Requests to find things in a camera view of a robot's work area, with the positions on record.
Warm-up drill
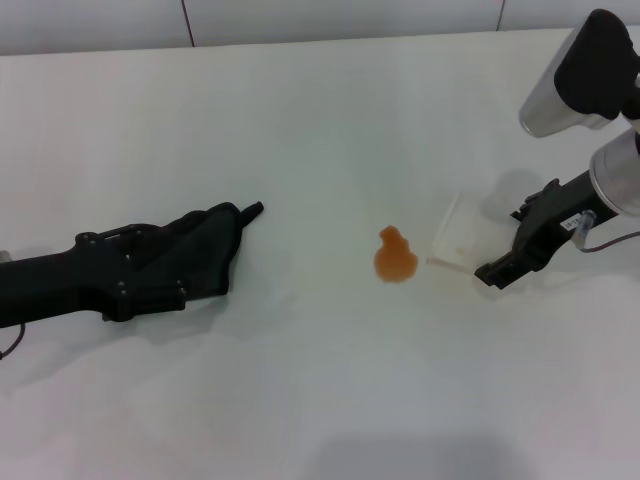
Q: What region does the right wrist camera housing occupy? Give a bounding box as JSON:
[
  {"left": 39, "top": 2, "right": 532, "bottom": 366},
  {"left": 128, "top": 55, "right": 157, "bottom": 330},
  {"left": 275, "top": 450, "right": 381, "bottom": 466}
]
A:
[{"left": 518, "top": 8, "right": 640, "bottom": 137}]

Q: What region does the orange liquid stain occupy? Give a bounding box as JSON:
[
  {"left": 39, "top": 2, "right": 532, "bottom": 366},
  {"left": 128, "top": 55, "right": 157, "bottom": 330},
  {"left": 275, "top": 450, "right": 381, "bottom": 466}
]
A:
[{"left": 373, "top": 225, "right": 419, "bottom": 285}]

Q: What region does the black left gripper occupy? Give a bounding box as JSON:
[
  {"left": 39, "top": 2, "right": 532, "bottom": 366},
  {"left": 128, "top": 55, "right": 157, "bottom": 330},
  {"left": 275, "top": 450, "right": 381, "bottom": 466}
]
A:
[{"left": 0, "top": 223, "right": 189, "bottom": 329}]

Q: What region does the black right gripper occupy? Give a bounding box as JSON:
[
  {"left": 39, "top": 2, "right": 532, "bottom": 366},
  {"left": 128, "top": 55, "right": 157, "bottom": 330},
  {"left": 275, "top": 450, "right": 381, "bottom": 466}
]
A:
[{"left": 474, "top": 172, "right": 617, "bottom": 290}]

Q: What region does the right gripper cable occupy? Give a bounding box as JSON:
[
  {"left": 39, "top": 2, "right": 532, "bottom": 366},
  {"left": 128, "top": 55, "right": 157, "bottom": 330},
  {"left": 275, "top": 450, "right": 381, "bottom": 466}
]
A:
[{"left": 572, "top": 209, "right": 640, "bottom": 251}]

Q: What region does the dark cloth rag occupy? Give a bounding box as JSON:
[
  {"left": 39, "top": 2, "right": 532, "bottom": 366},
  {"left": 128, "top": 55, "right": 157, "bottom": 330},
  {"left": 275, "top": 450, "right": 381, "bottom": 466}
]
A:
[{"left": 127, "top": 200, "right": 265, "bottom": 299}]

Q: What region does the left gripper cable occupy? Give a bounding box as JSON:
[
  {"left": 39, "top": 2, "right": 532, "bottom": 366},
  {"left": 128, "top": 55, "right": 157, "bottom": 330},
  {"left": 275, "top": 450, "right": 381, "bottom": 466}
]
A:
[{"left": 0, "top": 322, "right": 26, "bottom": 359}]

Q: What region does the translucent white plastic cup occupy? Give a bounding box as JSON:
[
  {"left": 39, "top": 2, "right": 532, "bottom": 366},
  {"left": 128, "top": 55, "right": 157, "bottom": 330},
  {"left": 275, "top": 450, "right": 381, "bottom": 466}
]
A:
[{"left": 426, "top": 191, "right": 489, "bottom": 277}]

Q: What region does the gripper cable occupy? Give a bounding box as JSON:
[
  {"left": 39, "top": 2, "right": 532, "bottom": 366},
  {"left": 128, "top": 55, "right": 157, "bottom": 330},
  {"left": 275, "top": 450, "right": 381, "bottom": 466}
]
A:
[
  {"left": 572, "top": 209, "right": 640, "bottom": 251},
  {"left": 0, "top": 322, "right": 26, "bottom": 359}
]

